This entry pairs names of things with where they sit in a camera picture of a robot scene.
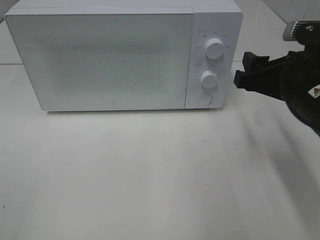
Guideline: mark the white microwave door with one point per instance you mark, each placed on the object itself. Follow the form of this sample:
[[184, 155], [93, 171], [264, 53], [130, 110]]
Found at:
[[105, 62]]

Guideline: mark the upper white power knob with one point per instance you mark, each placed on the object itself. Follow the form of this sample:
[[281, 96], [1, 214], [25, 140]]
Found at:
[[214, 48]]

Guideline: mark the white timer knob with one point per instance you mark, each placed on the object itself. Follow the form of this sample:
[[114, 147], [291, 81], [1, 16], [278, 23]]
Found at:
[[209, 79]]

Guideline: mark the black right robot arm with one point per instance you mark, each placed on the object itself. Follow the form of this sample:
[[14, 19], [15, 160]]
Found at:
[[306, 110]]

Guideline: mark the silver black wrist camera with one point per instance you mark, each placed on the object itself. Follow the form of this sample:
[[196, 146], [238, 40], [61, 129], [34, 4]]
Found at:
[[306, 32]]

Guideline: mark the round white door button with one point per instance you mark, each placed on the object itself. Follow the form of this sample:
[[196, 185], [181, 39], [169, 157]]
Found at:
[[204, 99]]

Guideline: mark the white microwave oven body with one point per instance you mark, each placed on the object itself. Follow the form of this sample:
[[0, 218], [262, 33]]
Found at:
[[210, 18]]

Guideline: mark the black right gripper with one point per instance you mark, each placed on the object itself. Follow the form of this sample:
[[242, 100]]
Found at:
[[291, 76]]

